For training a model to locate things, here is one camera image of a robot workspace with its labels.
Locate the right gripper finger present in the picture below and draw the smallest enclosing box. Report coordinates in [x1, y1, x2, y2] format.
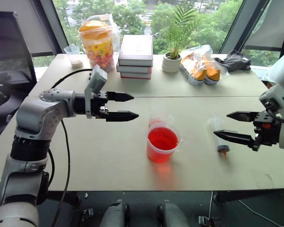
[213, 130, 257, 148]
[226, 111, 258, 123]

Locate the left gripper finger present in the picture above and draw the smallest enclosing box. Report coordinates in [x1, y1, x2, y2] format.
[105, 110, 140, 122]
[106, 91, 135, 103]

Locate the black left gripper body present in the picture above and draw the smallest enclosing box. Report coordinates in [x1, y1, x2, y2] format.
[89, 91, 109, 119]

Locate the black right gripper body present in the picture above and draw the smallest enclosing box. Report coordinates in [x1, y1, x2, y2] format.
[251, 110, 281, 152]

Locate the clear plastic syringe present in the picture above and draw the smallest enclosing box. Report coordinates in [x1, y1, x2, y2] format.
[206, 113, 231, 162]

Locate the small clear plastic cup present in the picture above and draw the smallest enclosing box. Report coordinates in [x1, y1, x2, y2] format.
[148, 105, 174, 130]

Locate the cup of red liquid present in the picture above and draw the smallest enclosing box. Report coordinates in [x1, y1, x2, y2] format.
[146, 122, 186, 164]

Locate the red cover book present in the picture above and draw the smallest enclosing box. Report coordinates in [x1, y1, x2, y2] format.
[120, 71, 153, 80]

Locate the white-edged dark cover book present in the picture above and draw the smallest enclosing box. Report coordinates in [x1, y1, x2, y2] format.
[116, 62, 153, 74]

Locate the grey hardcover book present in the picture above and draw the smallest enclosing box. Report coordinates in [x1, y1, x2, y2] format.
[118, 35, 154, 68]

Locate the bagged yellow-lidded snack tub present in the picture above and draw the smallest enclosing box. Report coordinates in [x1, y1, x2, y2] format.
[78, 14, 121, 72]

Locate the dark grey cloth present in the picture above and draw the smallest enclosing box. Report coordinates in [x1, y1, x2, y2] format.
[213, 50, 252, 72]

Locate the black table leg bar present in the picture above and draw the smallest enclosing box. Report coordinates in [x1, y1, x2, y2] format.
[46, 191, 81, 206]
[212, 188, 284, 205]

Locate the potted green palm plant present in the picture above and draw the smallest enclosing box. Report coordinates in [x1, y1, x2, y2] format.
[161, 4, 201, 74]

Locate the person in white shirt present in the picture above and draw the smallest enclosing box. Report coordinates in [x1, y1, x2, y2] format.
[261, 45, 284, 91]

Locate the grey rounded shape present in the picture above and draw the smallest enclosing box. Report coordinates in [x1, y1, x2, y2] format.
[157, 200, 190, 227]
[99, 199, 131, 227]

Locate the dark monitor screen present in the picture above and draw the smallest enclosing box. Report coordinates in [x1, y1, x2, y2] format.
[0, 10, 38, 86]

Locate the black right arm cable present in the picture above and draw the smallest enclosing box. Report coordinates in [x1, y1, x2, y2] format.
[266, 101, 284, 124]

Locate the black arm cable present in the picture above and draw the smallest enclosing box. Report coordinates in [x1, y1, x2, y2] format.
[266, 101, 284, 124]
[46, 68, 94, 227]

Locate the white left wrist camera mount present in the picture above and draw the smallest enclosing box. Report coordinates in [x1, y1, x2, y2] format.
[84, 64, 108, 119]

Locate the clear measuring cup with handle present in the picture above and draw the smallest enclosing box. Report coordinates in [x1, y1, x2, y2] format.
[63, 45, 85, 70]

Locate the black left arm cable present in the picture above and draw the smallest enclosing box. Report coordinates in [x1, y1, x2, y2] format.
[46, 68, 94, 227]

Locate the white floor cable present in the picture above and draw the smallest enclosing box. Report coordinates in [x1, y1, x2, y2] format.
[209, 191, 284, 227]

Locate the metal strap buckle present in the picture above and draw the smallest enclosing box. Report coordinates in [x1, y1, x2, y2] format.
[198, 215, 215, 227]
[81, 208, 95, 222]

